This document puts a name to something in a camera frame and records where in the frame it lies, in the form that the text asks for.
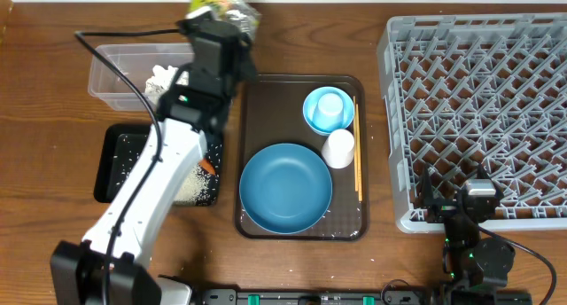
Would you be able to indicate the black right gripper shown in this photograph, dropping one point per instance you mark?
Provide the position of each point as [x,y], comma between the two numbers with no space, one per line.
[446,210]

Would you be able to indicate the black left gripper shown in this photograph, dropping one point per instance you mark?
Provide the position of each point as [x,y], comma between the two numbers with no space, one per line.
[239,48]

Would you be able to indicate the white tissue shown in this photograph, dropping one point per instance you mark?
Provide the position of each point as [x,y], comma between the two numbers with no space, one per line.
[159,83]

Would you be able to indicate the orange carrot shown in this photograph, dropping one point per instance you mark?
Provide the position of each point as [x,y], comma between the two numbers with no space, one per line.
[207,166]

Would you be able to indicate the green snack wrapper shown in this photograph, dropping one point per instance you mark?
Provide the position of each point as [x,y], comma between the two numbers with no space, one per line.
[235,12]

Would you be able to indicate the dark blue plate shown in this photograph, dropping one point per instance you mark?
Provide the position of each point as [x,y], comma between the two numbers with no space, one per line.
[285,188]

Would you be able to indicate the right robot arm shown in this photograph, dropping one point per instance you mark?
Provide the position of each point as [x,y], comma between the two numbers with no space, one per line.
[478,267]

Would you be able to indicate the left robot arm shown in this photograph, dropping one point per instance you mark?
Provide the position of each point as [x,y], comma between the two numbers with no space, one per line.
[110,265]

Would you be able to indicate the grey dishwasher rack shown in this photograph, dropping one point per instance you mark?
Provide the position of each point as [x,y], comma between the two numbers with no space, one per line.
[468,90]

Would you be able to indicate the brown serving tray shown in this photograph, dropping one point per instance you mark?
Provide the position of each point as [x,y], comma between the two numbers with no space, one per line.
[272,114]

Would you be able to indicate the clear plastic bin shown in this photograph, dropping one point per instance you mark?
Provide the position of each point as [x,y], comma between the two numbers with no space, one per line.
[135,60]

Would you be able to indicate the wooden chopstick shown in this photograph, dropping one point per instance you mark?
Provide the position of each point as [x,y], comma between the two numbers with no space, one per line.
[358,151]
[355,157]

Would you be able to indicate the pile of white rice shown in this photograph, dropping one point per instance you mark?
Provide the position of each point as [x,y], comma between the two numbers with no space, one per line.
[194,187]

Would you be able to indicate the black tray bin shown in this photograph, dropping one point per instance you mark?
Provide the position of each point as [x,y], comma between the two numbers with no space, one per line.
[122,147]

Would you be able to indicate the white cup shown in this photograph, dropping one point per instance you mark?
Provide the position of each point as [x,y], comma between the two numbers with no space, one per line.
[337,150]

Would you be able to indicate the light blue bowl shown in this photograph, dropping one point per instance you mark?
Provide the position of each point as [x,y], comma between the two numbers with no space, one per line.
[310,103]

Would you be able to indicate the light blue cup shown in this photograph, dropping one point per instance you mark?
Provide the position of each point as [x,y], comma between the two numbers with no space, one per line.
[328,114]

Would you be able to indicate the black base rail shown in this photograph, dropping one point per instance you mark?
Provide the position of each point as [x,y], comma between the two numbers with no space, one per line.
[233,297]

